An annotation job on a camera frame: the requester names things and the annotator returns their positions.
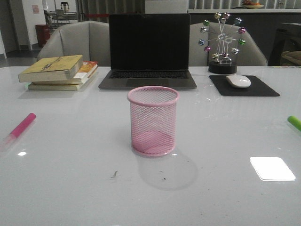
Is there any black mouse pad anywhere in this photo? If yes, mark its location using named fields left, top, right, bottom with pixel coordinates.
left=209, top=75, right=280, bottom=97

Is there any pink mesh pen holder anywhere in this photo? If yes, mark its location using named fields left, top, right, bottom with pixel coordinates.
left=127, top=86, right=179, bottom=156

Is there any orange white middle book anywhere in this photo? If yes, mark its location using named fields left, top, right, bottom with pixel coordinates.
left=32, top=61, right=98, bottom=85

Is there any grey left armchair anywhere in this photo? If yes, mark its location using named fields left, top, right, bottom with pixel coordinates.
left=37, top=21, right=111, bottom=66

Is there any white computer mouse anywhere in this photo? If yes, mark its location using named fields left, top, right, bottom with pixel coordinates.
left=225, top=74, right=251, bottom=88

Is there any red trash bin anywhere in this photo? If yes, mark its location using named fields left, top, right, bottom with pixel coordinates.
left=35, top=24, right=50, bottom=47

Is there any grey laptop black screen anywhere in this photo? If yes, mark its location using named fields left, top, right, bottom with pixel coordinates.
left=99, top=13, right=197, bottom=90

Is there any ferris wheel desk ornament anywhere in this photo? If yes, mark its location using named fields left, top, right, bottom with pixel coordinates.
left=198, top=12, right=246, bottom=74

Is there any green highlighter pen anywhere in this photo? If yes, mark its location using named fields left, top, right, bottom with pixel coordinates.
left=287, top=116, right=301, bottom=131

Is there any pink highlighter pen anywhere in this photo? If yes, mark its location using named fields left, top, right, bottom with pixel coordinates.
left=0, top=113, right=36, bottom=155

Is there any yellow top book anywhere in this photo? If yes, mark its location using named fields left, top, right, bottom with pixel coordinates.
left=18, top=55, right=83, bottom=82

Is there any grey right armchair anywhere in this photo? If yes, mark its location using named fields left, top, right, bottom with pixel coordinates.
left=189, top=22, right=267, bottom=66

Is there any grey armchair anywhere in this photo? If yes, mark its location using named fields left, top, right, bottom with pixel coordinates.
left=37, top=21, right=111, bottom=66
left=189, top=22, right=267, bottom=66

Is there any fruit bowl on counter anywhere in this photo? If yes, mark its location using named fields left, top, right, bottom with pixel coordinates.
left=242, top=0, right=264, bottom=9

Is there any pale bottom book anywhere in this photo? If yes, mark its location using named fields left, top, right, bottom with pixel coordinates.
left=27, top=71, right=97, bottom=91

